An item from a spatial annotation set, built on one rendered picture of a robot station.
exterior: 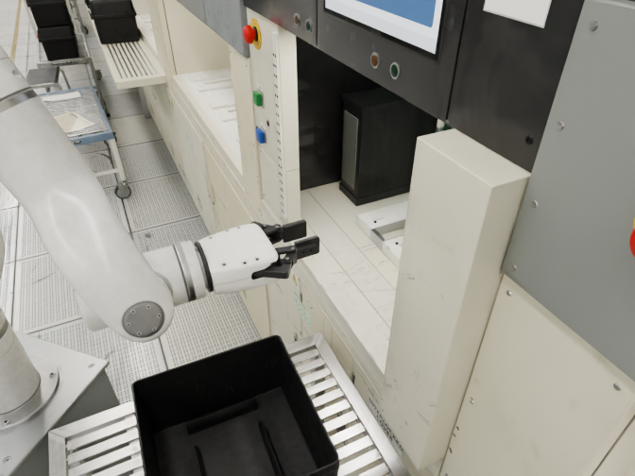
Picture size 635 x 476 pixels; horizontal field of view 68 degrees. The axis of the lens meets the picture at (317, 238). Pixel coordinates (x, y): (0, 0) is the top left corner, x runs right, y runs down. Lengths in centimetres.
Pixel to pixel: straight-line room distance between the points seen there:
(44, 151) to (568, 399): 62
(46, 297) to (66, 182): 209
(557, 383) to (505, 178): 23
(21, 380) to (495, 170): 97
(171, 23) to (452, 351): 221
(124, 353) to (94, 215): 170
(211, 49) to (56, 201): 210
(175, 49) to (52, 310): 140
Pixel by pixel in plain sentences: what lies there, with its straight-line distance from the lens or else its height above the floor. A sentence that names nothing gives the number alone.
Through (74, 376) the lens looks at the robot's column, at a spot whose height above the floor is 76.
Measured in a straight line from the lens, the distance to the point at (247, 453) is 98.
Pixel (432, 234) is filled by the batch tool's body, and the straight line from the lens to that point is 56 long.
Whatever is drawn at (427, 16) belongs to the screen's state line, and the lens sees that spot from 59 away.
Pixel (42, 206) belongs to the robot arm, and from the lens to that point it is 61.
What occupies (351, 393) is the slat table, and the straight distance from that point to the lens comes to 105.
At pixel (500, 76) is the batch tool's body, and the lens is 51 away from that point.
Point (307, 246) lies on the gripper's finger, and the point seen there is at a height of 120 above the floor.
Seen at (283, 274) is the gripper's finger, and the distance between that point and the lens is 65.
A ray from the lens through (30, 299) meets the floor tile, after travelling 270.
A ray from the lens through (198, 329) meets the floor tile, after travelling 225.
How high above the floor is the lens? 162
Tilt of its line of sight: 37 degrees down
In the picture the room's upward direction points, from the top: straight up
